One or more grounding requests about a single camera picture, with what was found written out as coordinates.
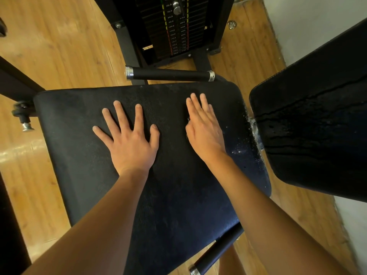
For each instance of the person's right forearm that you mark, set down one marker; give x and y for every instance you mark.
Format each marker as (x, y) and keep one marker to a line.
(275, 220)

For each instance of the person's right leg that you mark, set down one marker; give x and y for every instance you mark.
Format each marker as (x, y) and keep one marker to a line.
(232, 263)

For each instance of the person's left hand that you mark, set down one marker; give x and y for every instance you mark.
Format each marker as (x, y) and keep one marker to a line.
(131, 146)

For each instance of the person's right hand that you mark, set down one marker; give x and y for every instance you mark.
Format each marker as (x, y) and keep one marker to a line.
(205, 131)

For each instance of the person's left forearm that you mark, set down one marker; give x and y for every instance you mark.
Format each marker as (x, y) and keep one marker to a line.
(86, 237)

